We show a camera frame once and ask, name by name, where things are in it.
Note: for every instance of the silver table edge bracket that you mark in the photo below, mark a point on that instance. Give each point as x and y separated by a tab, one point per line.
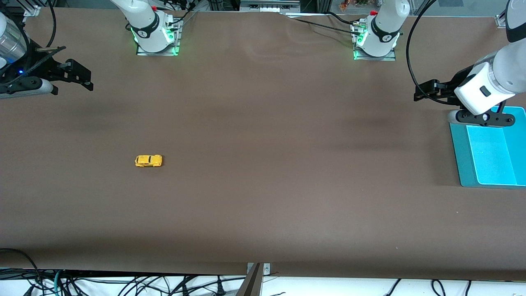
266	269

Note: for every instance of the grey slanted stand leg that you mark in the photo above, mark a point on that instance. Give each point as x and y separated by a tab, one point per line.
251	285

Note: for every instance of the grey background device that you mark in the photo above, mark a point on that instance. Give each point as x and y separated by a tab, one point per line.
269	5

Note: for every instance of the turquoise plastic bin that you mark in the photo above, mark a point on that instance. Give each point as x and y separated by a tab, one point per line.
493	160

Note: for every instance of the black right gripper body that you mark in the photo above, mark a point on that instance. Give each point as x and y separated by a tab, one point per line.
46	70

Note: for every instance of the yellow beetle toy car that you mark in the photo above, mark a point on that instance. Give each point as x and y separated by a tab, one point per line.
148	160

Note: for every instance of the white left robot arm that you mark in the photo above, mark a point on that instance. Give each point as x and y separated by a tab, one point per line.
505	65

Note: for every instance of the orange background items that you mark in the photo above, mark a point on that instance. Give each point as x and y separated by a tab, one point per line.
353	4

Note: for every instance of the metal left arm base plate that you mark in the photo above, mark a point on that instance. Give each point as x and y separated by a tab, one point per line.
386	58

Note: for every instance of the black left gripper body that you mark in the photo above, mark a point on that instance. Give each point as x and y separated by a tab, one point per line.
459	79

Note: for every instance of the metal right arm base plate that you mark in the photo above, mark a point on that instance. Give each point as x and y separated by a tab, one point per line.
177	41

